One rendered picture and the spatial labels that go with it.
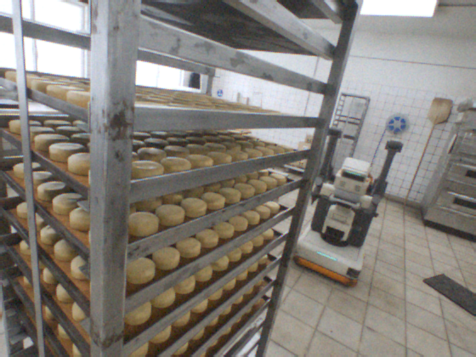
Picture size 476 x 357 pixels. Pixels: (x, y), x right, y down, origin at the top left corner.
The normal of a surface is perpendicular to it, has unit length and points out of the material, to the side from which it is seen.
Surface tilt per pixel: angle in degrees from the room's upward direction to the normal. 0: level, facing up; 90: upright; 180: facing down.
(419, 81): 90
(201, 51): 90
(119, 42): 90
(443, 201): 91
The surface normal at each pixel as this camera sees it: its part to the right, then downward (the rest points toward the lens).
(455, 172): -0.51, 0.18
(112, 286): 0.79, 0.32
